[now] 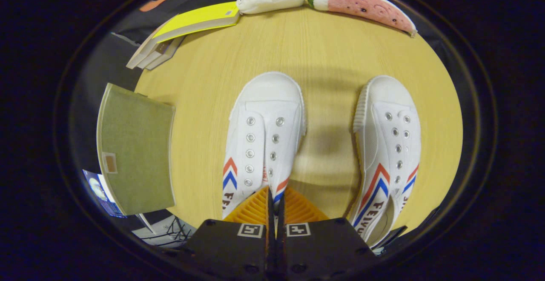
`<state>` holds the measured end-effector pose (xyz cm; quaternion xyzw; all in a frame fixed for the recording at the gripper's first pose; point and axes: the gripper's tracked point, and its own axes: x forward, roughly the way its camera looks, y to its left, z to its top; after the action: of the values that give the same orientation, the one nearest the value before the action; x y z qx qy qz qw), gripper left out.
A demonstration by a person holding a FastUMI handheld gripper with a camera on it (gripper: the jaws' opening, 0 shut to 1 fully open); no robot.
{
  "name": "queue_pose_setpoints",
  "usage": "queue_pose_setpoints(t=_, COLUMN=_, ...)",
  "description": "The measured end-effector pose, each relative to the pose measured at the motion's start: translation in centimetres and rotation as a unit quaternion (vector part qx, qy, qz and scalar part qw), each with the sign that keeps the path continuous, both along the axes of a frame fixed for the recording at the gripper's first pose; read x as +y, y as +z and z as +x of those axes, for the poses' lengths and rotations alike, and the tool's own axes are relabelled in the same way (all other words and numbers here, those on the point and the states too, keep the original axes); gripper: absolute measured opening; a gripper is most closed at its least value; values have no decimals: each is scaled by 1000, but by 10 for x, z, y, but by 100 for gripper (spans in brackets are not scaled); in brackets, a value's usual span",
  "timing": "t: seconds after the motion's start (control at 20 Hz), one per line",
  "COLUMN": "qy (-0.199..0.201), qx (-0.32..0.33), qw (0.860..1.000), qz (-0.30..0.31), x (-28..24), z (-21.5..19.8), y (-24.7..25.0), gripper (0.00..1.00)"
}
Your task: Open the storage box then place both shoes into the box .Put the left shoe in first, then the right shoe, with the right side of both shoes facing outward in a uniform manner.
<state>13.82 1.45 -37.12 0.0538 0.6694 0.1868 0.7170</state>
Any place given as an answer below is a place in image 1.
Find tan cover book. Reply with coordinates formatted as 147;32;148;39
126;19;177;69

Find white canvas shoe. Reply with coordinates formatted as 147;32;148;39
347;75;422;248
221;72;307;221

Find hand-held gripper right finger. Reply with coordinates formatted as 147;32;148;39
277;186;377;281

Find blue printed sheet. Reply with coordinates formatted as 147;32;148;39
82;169;126;218

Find yellow cover book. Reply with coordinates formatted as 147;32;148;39
152;2;241;44

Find tangled black cables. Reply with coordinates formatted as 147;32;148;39
141;215;196;247

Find green fabric storage box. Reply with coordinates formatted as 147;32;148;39
96;83;176;216

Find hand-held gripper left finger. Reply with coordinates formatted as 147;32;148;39
181;186;275;281

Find watermelon slice plush toy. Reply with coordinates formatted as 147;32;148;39
307;0;418;38

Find grey paperback book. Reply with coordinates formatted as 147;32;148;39
136;38;181;70
147;36;186;71

